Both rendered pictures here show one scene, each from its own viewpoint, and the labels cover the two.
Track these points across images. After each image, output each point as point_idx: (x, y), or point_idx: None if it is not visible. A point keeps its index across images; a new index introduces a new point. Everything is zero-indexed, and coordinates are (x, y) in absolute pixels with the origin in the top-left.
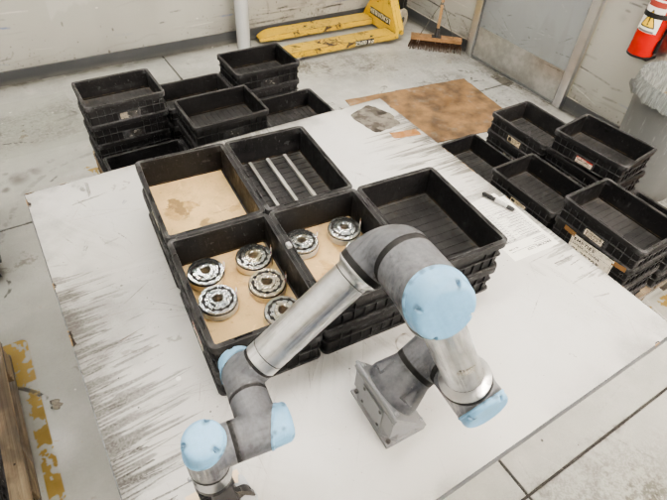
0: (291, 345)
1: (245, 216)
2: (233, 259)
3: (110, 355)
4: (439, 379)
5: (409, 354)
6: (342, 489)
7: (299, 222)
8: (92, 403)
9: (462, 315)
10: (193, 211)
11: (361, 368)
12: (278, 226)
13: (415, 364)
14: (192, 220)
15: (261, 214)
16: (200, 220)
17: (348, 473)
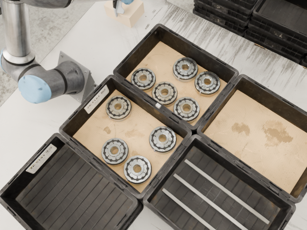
0: None
1: (206, 118)
2: (201, 107)
3: (231, 48)
4: (34, 50)
5: (57, 73)
6: (86, 44)
7: None
8: (217, 26)
9: None
10: (263, 136)
11: (85, 67)
12: (176, 121)
13: (53, 70)
14: (256, 127)
15: (196, 127)
16: (250, 130)
17: (86, 50)
